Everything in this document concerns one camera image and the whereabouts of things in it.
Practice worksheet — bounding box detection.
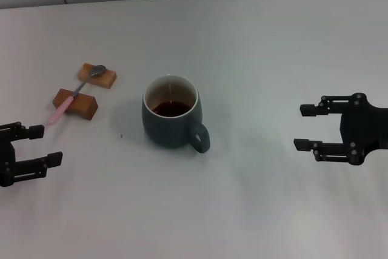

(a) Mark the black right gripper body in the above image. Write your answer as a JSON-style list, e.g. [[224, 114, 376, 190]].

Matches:
[[339, 92, 388, 166]]

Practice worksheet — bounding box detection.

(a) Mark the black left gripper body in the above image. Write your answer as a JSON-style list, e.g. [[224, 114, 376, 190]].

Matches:
[[0, 132, 16, 187]]

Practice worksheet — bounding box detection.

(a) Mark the pink handled metal spoon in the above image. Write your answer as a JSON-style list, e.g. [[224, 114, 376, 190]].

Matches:
[[47, 64, 107, 126]]

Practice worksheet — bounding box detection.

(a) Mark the dark grey ceramic cup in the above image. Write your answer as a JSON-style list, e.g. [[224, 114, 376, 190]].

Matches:
[[141, 73, 211, 154]]

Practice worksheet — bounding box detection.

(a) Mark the dark brown wooden block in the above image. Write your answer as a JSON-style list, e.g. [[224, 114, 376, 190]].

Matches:
[[52, 88, 99, 121]]

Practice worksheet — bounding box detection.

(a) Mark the light wooden block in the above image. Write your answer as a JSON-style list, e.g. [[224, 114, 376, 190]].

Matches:
[[77, 63, 117, 90]]

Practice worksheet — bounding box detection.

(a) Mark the dark coffee liquid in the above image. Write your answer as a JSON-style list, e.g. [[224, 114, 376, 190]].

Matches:
[[152, 100, 192, 118]]

